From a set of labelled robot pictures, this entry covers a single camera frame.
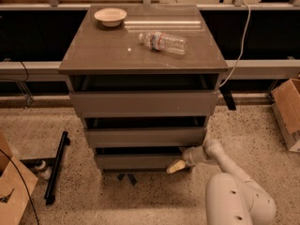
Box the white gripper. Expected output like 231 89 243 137
166 146 205 173

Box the grey bottom drawer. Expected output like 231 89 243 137
95 153 182 170

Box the grey drawer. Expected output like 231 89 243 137
84 127 207 148
95 153 182 170
69 91 218 118

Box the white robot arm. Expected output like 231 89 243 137
166 140 277 225

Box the grey middle drawer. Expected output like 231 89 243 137
84 127 207 148

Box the grey top drawer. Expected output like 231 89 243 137
69 91 218 118

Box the grey drawer cabinet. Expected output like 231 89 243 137
59 4 228 173

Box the cardboard box right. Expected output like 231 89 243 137
272 79 300 153

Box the cardboard box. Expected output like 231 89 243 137
0 132 38 225
272 79 300 153

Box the clear plastic water bottle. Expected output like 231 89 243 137
139 31 188 55

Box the black metal bar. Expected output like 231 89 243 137
44 131 70 205

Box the small white bottle on floor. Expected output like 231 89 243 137
35 159 52 180

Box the white paper bowl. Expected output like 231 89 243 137
94 8 127 27

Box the cardboard box left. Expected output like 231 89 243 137
0 132 38 225

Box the black bracket right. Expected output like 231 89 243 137
219 87 236 111

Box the white cable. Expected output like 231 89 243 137
218 3 252 88

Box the black cable left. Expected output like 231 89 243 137
0 148 40 225

